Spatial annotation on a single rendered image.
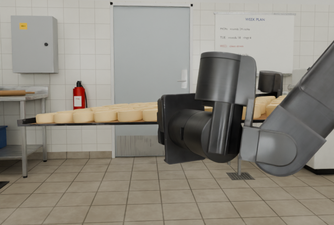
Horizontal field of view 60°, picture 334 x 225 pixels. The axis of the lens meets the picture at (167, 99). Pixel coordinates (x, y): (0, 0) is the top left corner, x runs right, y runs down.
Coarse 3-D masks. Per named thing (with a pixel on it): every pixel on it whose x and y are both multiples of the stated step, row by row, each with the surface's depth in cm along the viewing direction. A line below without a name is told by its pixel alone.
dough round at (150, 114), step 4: (144, 112) 54; (148, 112) 54; (152, 112) 53; (156, 112) 53; (144, 116) 54; (148, 116) 54; (152, 116) 53; (156, 116) 53; (144, 120) 55; (148, 120) 54; (152, 120) 54; (156, 120) 54
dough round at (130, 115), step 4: (120, 112) 57; (124, 112) 56; (128, 112) 56; (132, 112) 56; (136, 112) 56; (140, 112) 57; (120, 116) 56; (124, 116) 56; (128, 116) 56; (132, 116) 56; (136, 116) 56; (140, 116) 57; (120, 120) 56; (124, 120) 56; (128, 120) 56; (132, 120) 56; (136, 120) 56
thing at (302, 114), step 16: (320, 64) 30; (304, 80) 30; (320, 80) 30; (288, 96) 30; (304, 96) 30; (320, 96) 29; (272, 112) 30; (288, 112) 30; (304, 112) 29; (320, 112) 29; (272, 128) 30; (288, 128) 30; (304, 128) 29; (320, 128) 29; (304, 144) 29; (320, 144) 29; (304, 160) 29
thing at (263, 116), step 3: (261, 114) 52; (264, 114) 52; (261, 117) 48; (264, 117) 47; (117, 120) 60; (141, 120) 57; (33, 123) 67; (36, 123) 67; (42, 123) 66; (45, 123) 65; (48, 123) 64; (51, 123) 64; (54, 123) 63; (57, 123) 63
